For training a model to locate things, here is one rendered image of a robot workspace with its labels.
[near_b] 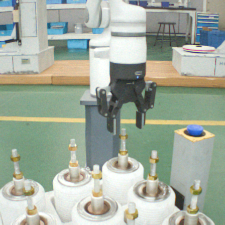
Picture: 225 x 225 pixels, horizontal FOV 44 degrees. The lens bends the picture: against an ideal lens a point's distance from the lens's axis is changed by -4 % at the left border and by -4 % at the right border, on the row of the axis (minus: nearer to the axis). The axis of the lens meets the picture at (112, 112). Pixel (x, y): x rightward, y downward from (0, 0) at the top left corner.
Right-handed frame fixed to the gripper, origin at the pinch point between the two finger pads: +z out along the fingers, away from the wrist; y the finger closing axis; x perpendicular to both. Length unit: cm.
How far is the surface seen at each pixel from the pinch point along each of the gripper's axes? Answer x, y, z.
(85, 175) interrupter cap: 0.0, -10.2, 9.7
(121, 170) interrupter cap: -2.0, -2.4, 9.6
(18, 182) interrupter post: -0.3, -24.6, 7.2
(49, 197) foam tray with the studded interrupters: 5.5, -17.2, 17.0
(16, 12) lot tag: 211, 17, -27
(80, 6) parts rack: 425, 167, -37
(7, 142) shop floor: 83, -16, 35
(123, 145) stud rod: -0.3, -0.9, 4.7
